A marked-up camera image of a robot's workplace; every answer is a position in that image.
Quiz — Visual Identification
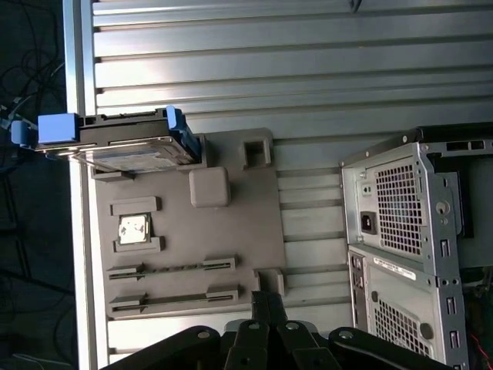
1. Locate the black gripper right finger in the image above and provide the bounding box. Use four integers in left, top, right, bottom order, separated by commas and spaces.
269, 293, 456, 370

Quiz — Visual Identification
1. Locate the silver CPU chip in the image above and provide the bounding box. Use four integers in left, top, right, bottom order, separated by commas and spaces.
117, 214, 152, 246

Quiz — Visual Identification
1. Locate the grey parts rack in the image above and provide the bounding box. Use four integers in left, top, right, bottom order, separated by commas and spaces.
89, 126, 288, 321

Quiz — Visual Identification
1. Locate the grey power supply unit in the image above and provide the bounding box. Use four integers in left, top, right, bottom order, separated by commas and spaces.
342, 152, 432, 271

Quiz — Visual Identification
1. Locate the hard disk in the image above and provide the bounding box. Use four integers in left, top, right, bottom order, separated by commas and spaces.
10, 106, 203, 173

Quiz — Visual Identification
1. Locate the black open PC case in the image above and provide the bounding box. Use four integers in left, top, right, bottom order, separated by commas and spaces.
338, 123, 493, 370

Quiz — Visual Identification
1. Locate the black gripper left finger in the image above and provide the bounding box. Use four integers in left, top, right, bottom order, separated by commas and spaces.
99, 291, 270, 370

